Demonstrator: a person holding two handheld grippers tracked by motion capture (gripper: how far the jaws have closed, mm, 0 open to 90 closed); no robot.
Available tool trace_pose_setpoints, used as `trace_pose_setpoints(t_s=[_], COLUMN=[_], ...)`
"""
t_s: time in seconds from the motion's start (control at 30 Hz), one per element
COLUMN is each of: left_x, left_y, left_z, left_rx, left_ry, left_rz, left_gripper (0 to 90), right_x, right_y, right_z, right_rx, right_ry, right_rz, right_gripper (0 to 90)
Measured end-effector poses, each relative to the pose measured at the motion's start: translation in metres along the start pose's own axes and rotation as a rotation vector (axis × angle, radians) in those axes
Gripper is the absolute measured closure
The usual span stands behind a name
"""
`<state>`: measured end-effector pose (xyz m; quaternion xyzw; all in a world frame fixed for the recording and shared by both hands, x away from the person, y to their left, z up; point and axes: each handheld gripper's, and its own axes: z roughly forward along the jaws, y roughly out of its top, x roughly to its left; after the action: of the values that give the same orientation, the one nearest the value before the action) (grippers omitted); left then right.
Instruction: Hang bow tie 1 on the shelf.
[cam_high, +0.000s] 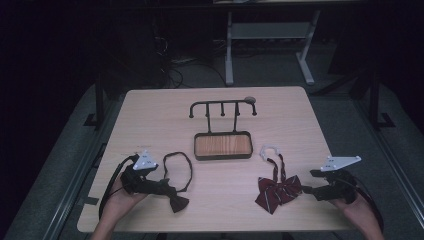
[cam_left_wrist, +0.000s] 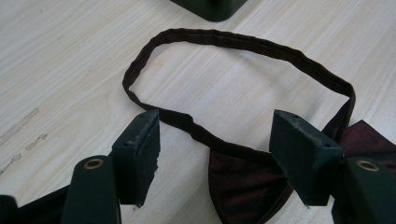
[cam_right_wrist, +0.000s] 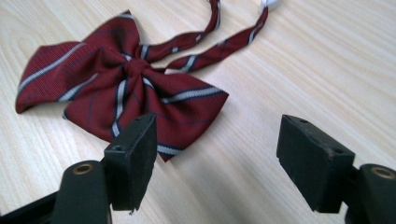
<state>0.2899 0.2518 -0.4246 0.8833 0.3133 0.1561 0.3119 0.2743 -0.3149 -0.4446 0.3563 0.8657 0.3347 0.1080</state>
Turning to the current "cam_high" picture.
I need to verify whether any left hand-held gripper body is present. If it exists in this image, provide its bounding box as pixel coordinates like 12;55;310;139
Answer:
120;149;165;195

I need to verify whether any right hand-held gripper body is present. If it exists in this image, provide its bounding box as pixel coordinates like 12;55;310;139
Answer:
318;155;362;205

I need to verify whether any dark bow tie with strap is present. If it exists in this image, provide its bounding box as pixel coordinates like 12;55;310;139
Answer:
162;151;194;214

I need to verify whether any red striped bow tie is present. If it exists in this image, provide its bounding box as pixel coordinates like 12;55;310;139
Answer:
254;144;303;216

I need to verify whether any black hook rack wooden tray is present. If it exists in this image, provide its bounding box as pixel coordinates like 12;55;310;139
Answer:
188;98;258;162

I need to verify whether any person's right hand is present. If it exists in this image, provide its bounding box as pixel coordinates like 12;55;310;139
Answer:
329;192;378;232

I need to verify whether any person's left hand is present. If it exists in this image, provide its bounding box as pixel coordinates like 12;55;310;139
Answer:
99;186;148;232

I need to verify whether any black metal stand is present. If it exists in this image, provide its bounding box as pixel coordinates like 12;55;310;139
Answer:
368;64;397;131
83;74;106;130

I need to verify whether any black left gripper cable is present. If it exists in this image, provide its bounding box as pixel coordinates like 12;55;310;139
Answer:
98;153;140;220

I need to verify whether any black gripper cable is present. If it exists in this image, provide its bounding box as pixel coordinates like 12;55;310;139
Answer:
349;178;385;233
98;153;140;220

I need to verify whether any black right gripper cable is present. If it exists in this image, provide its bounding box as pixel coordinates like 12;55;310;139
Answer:
349;178;385;233

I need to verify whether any tangle of black floor cables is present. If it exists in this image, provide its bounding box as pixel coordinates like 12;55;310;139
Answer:
153;34;228;89

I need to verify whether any white metal frame table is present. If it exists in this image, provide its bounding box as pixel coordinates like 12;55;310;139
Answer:
224;9;322;87

